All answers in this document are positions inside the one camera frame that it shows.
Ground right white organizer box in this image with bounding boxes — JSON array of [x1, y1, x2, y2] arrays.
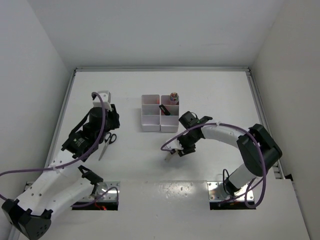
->
[[160, 94, 180, 133]]

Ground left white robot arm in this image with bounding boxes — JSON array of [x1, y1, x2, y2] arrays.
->
[[1, 104, 120, 240]]

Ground left white organizer box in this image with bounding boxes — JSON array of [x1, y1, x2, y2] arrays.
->
[[141, 94, 161, 132]]

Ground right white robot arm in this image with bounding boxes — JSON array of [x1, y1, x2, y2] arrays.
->
[[177, 111, 283, 196]]

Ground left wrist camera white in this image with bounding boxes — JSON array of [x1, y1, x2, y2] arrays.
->
[[91, 90, 112, 111]]

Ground metal base plate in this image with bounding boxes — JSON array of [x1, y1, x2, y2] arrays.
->
[[206, 181, 248, 203], [76, 181, 121, 204]]

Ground white organizer box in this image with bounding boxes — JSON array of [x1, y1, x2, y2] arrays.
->
[[160, 94, 180, 133], [141, 94, 161, 132]]

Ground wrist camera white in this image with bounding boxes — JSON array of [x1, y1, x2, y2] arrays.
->
[[91, 90, 112, 111], [160, 138, 183, 154]]

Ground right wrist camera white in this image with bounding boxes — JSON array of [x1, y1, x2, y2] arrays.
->
[[160, 138, 183, 154]]

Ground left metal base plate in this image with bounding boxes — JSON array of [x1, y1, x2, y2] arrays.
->
[[76, 181, 121, 204]]

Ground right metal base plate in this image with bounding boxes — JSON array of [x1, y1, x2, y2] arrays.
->
[[206, 181, 248, 203]]

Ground clear tube of colored pens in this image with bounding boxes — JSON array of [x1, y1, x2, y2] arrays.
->
[[169, 92, 180, 105]]

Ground green black highlighter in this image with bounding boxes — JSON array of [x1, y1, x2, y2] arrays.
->
[[159, 104, 171, 116]]

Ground black handled scissors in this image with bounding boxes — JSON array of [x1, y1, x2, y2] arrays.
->
[[98, 132, 117, 161]]

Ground grey eraser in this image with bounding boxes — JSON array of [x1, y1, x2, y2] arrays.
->
[[164, 153, 173, 162]]

